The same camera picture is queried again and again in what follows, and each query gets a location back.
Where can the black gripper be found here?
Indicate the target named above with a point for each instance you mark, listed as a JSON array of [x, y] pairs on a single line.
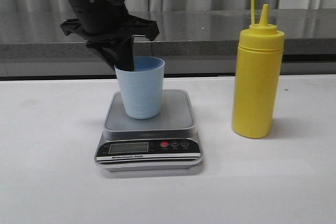
[[110, 36]]

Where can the light blue plastic cup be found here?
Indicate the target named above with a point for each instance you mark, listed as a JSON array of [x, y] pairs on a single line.
[[141, 89]]

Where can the yellow squeeze bottle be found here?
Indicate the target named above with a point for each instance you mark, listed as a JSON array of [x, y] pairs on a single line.
[[259, 58]]

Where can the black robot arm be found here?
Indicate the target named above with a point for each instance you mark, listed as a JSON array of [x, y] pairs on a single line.
[[116, 7]]

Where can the silver digital kitchen scale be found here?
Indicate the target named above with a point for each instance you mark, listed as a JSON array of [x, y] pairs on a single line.
[[166, 141]]

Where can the dark granite counter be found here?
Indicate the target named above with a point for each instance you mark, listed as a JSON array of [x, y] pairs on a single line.
[[191, 43]]

